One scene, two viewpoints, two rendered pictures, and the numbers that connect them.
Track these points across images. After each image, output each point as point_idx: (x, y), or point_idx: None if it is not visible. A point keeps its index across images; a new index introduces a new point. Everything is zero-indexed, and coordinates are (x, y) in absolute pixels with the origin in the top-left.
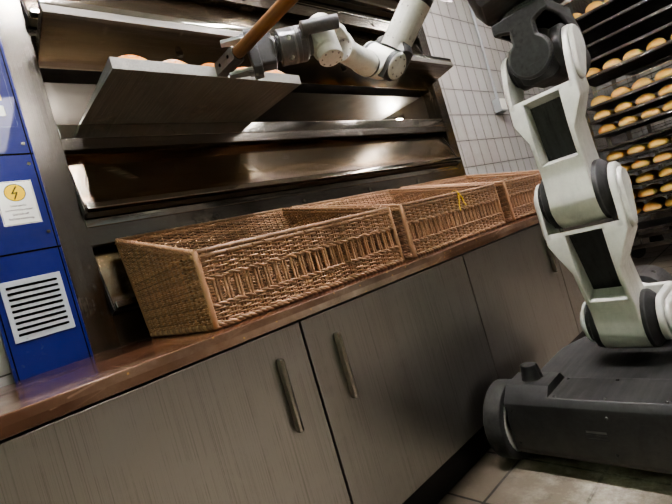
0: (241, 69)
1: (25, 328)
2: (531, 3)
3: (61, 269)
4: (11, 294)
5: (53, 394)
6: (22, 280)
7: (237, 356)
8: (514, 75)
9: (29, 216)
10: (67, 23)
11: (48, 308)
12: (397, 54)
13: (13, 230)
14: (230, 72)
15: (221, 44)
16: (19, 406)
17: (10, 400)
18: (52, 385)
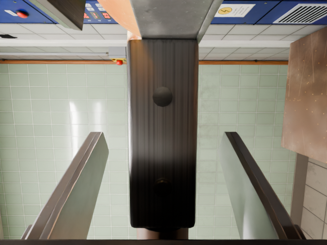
0: (231, 200)
1: (309, 20)
2: None
3: (299, 2)
4: (284, 21)
5: (314, 156)
6: (282, 17)
7: None
8: None
9: (246, 8)
10: (71, 6)
11: (314, 12)
12: None
13: (248, 14)
14: (219, 156)
15: (107, 149)
16: (307, 151)
17: (309, 123)
18: (321, 125)
